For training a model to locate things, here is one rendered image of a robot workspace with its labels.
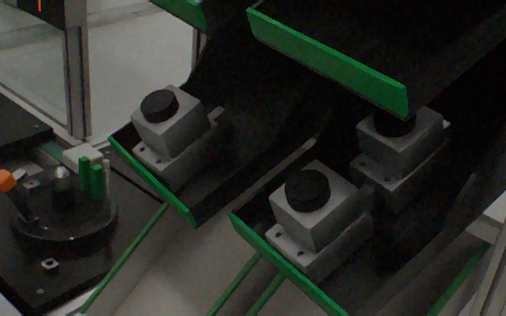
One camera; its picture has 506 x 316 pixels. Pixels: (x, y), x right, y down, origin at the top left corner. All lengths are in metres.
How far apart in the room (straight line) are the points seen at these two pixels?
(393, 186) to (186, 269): 0.27
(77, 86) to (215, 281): 0.50
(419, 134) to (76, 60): 0.67
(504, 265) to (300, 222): 0.17
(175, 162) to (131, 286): 0.21
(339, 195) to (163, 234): 0.29
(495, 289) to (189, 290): 0.29
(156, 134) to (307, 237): 0.15
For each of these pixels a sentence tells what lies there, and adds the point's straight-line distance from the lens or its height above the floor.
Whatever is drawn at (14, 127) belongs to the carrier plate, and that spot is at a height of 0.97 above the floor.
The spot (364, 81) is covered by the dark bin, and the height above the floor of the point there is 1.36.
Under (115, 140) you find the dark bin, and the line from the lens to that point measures 0.58.
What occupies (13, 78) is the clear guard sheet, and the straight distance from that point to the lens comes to 1.24.
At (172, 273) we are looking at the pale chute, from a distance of 0.67.
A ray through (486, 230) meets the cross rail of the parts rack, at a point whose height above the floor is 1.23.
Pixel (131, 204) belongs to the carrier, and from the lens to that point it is 0.91.
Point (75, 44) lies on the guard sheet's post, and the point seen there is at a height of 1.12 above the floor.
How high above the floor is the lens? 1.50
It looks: 31 degrees down
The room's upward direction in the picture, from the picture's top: 6 degrees clockwise
